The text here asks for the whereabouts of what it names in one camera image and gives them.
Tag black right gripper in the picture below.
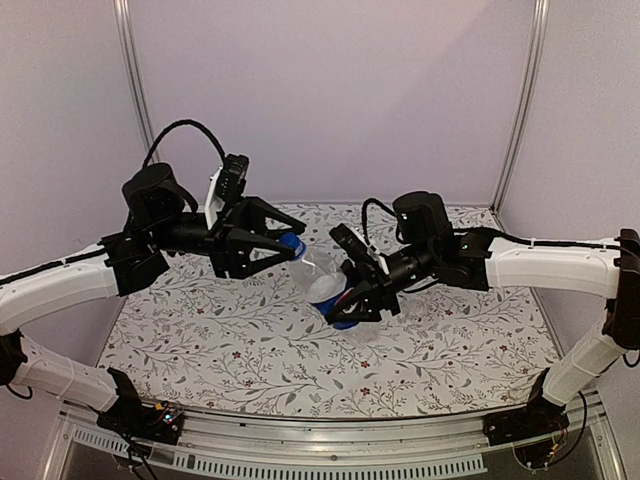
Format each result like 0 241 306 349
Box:
316 240 437 320

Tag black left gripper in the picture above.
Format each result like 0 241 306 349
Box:
151 195 305 278

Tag blue bottle cap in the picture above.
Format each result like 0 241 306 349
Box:
279 232 306 259

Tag clear Pepsi plastic bottle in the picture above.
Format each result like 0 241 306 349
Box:
288 241 380 348

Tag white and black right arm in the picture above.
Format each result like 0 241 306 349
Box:
325 191 639 436

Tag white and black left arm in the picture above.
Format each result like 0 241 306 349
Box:
1 156 306 434

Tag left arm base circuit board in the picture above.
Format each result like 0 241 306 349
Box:
97 367 184 446

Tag floral patterned table mat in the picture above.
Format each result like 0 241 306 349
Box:
97 201 559 419

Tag left wrist camera on white mount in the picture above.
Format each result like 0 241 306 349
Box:
203 154 249 229

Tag wrist camera on white mount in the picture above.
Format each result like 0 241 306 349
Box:
329 223 389 274
203 154 249 229

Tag right wrist camera on white mount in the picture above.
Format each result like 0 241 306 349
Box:
329 223 389 274

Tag black braided right camera cable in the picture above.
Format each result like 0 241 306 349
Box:
360 197 401 246

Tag aluminium front frame rail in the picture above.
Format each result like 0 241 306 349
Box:
43 389 632 479

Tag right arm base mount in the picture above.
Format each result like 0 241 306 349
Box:
482 368 569 469

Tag aluminium corner post left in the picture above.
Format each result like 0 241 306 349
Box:
113 0 154 149

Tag aluminium corner post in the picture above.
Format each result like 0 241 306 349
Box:
113 0 154 149
490 0 550 217

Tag aluminium corner post right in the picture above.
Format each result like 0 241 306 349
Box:
490 0 550 217

